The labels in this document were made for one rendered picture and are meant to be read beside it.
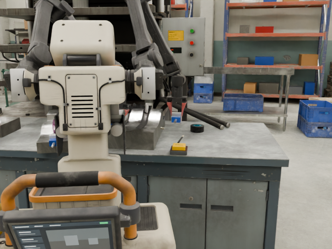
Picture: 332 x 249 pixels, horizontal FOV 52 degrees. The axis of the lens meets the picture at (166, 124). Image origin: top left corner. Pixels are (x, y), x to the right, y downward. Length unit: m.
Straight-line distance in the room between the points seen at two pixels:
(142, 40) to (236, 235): 1.06
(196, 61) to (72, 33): 1.37
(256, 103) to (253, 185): 3.71
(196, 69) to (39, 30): 1.27
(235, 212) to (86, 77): 1.02
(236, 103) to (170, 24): 3.09
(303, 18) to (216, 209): 6.86
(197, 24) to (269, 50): 5.86
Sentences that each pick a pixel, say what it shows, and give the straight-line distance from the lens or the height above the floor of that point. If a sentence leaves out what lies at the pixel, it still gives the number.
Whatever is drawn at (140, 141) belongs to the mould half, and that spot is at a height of 0.84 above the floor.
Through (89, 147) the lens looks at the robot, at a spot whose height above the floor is 0.96.
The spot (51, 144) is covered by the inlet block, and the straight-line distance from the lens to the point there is 1.68.
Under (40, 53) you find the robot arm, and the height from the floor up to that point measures 1.27.
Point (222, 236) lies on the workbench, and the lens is 1.84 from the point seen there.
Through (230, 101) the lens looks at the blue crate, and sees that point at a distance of 5.35.
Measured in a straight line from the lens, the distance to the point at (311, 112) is 5.10.
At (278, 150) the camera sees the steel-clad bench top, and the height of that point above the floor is 0.80.
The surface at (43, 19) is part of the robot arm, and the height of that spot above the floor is 1.40.
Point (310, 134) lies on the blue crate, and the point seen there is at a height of 0.04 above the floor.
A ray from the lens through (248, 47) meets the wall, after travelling 8.22.
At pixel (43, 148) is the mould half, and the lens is 1.72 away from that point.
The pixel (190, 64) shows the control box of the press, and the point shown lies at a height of 1.15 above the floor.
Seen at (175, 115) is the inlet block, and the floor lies 0.95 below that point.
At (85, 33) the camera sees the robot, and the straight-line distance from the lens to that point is 1.22.
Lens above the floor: 1.32
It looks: 14 degrees down
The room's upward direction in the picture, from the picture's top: straight up
